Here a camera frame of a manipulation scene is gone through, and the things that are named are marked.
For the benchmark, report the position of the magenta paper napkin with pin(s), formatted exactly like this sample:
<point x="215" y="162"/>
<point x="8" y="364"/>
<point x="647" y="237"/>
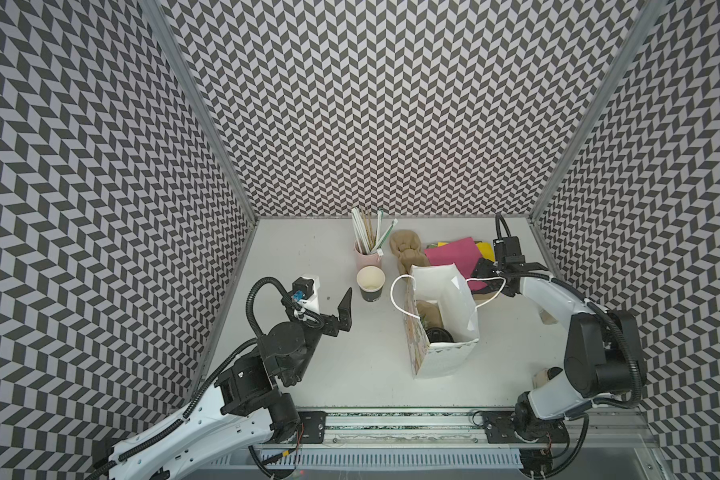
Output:
<point x="464" y="254"/>

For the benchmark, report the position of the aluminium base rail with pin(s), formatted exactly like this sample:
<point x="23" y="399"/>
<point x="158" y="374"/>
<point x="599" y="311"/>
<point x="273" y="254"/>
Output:
<point x="463" y="427"/>

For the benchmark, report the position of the yellow paper napkin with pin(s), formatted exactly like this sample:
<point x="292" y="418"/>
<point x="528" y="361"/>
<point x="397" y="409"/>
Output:
<point x="486" y="250"/>

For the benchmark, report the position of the aluminium corner post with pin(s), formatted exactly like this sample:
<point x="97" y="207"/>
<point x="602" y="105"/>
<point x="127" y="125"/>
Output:
<point x="164" y="37"/>
<point x="636" y="37"/>

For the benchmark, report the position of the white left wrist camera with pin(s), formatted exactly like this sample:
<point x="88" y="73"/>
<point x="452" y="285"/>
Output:
<point x="305" y="292"/>

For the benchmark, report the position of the aluminium corner post left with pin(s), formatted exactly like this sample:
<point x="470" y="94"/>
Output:
<point x="164" y="37"/>

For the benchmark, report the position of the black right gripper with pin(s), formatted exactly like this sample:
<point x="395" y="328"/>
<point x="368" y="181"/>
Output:
<point x="517" y="265"/>

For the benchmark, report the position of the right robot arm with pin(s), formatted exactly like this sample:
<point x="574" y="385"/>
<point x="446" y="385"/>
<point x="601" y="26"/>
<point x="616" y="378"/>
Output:
<point x="603" y="362"/>

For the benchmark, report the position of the aluminium corner post right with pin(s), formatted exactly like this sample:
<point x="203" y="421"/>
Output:
<point x="636" y="37"/>

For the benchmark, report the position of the pink metal straw bucket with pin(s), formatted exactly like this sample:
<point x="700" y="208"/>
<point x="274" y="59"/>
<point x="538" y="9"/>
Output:
<point x="363" y="260"/>

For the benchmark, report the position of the stacked pulp cup carriers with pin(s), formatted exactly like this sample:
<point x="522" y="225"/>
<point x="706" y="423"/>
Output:
<point x="406" y="247"/>

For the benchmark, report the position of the black sleeved paper cup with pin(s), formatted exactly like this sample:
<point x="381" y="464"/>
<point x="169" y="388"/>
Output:
<point x="371" y="280"/>

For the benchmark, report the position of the pulp two cup carrier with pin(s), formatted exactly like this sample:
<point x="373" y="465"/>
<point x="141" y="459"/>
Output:
<point x="429" y="315"/>

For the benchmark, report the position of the white paper cup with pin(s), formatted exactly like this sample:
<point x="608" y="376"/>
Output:
<point x="438" y="335"/>

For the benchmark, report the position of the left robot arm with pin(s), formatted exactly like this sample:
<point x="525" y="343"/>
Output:
<point x="240" y="405"/>

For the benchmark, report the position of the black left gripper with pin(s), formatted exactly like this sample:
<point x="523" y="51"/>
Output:
<point x="331" y="326"/>

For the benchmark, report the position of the green straw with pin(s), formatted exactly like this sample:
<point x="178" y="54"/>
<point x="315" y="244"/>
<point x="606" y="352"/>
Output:
<point x="386" y="234"/>

